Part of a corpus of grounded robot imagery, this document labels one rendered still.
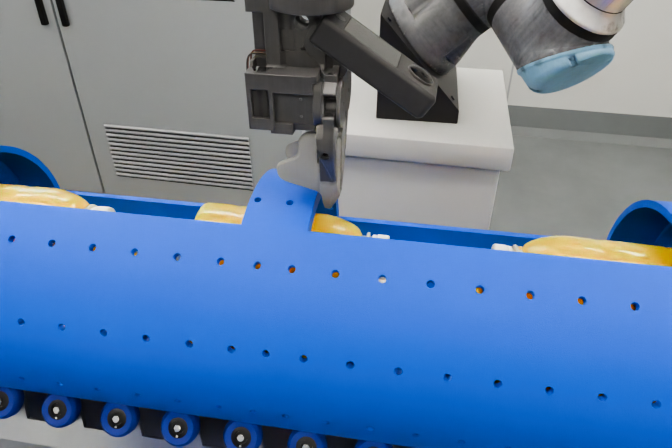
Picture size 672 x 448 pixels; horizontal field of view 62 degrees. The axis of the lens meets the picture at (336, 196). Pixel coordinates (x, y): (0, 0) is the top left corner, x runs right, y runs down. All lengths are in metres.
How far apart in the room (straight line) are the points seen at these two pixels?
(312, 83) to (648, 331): 0.35
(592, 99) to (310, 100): 3.16
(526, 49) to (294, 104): 0.42
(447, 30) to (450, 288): 0.48
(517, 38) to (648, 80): 2.80
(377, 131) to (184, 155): 1.70
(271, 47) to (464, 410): 0.36
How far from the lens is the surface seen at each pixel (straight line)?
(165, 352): 0.56
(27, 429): 0.83
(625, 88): 3.60
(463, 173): 0.89
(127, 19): 2.36
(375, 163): 0.89
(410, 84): 0.46
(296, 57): 0.49
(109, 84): 2.51
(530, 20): 0.82
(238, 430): 0.69
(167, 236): 0.56
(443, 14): 0.88
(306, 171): 0.52
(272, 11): 0.47
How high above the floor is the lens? 1.54
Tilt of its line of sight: 34 degrees down
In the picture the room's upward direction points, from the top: straight up
